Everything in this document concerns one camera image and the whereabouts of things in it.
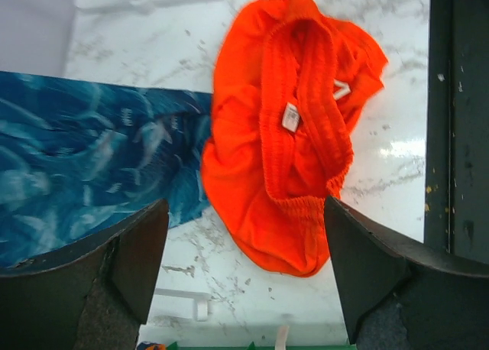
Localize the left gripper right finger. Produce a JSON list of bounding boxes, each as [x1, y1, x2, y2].
[[324, 197, 488, 349]]

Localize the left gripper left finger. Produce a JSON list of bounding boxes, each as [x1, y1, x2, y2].
[[1, 200, 168, 349]]

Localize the orange shorts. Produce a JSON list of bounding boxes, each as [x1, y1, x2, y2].
[[202, 0, 387, 277]]

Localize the blue patterned shorts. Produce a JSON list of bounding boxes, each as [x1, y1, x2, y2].
[[1, 72, 212, 267]]

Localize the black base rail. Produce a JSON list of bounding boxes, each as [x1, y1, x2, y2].
[[424, 0, 488, 263]]

